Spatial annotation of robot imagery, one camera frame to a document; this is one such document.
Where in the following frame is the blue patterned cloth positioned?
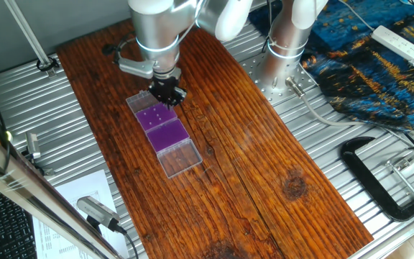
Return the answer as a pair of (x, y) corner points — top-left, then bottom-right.
(248, 0), (414, 135)

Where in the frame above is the white power strip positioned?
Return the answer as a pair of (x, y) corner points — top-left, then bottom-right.
(371, 24), (414, 63)

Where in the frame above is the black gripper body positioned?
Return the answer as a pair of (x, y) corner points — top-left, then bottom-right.
(148, 75), (183, 99)

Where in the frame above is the purple pipette tip box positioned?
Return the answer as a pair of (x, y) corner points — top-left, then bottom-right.
(145, 118), (203, 180)
(126, 89), (178, 132)

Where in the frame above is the small silver camera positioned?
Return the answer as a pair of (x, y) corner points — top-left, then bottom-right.
(24, 131), (42, 160)

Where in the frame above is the grey hose with metal connector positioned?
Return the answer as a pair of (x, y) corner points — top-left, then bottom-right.
(285, 76), (414, 145)

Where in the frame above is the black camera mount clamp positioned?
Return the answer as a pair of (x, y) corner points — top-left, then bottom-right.
(19, 150), (55, 178)

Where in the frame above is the brown wooden board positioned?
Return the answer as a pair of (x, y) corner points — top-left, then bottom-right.
(55, 17), (375, 259)

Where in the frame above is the large silver camera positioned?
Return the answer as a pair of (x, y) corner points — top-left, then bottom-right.
(76, 196), (127, 235)

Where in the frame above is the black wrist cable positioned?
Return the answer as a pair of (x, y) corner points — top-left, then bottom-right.
(101, 35), (139, 65)

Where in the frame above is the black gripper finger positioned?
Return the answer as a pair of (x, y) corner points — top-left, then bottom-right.
(156, 92), (175, 109)
(172, 88), (188, 107)

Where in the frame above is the thin aluminium pole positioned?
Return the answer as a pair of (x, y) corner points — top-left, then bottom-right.
(2, 0), (60, 79)

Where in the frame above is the black C-clamp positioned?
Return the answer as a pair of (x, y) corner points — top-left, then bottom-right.
(339, 136), (414, 223)

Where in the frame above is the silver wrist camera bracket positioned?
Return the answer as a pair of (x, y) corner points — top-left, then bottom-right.
(116, 56), (156, 80)

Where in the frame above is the black keyboard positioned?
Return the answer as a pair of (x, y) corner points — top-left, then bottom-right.
(0, 178), (38, 259)

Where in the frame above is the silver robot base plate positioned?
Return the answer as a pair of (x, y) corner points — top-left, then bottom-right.
(241, 53), (319, 108)

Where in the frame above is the white printed paper sheet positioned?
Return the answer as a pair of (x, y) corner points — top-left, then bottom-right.
(32, 169), (131, 259)

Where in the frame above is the silver metal beam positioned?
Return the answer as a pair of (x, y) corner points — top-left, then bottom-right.
(0, 122), (121, 259)

